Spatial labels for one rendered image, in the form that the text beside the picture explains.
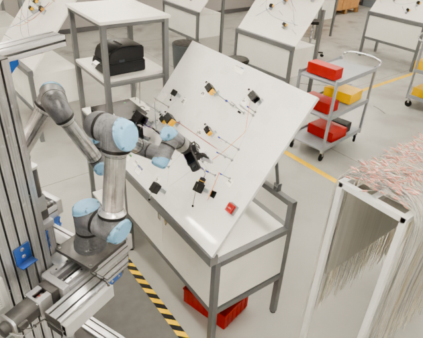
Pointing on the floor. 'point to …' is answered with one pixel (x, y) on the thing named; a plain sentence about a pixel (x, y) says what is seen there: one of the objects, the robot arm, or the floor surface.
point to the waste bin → (179, 47)
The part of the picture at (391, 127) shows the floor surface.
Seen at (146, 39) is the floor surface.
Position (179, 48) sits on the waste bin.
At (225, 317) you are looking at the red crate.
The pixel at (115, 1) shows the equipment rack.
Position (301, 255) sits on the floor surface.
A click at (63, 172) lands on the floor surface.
